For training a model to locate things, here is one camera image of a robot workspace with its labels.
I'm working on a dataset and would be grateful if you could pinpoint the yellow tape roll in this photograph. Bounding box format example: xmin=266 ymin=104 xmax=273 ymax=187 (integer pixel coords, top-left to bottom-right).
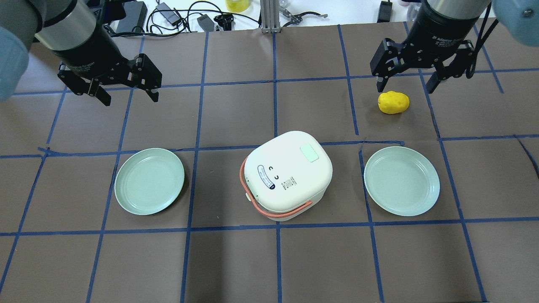
xmin=225 ymin=0 xmax=250 ymax=13

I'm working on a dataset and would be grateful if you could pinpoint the black gripper, image-right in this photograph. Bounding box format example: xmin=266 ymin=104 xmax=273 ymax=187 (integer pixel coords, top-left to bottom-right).
xmin=370 ymin=0 xmax=479 ymax=94

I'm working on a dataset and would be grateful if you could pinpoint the black power adapter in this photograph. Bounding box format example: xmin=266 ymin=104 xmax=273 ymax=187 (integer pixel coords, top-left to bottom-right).
xmin=116 ymin=1 xmax=147 ymax=33

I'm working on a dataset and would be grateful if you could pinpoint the black gripper, image-left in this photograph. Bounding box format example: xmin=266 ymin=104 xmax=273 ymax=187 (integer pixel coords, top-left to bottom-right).
xmin=50 ymin=22 xmax=163 ymax=106

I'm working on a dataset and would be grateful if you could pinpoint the grey charger block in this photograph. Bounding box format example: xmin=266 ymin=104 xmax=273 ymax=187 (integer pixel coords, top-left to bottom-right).
xmin=197 ymin=14 xmax=216 ymax=32

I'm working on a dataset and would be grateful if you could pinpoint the white rice cooker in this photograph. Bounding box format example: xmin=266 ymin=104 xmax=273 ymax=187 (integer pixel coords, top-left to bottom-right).
xmin=239 ymin=130 xmax=333 ymax=222

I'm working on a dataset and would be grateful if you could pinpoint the green plate near lemon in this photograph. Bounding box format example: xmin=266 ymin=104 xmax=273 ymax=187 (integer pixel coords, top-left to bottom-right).
xmin=364 ymin=146 xmax=441 ymax=217

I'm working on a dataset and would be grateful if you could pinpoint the green plate near wrist camera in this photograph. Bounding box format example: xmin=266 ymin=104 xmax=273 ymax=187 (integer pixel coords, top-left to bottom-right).
xmin=114 ymin=148 xmax=185 ymax=215

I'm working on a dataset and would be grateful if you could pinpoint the aluminium frame post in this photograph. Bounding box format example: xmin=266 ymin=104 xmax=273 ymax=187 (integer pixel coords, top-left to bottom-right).
xmin=260 ymin=0 xmax=281 ymax=33

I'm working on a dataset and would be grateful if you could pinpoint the small black power brick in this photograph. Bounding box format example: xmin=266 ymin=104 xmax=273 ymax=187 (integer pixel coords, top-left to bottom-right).
xmin=156 ymin=2 xmax=181 ymax=26

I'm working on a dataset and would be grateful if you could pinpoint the yellow lemon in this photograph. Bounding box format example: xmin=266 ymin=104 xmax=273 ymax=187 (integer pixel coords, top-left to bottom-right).
xmin=377 ymin=91 xmax=411 ymax=114

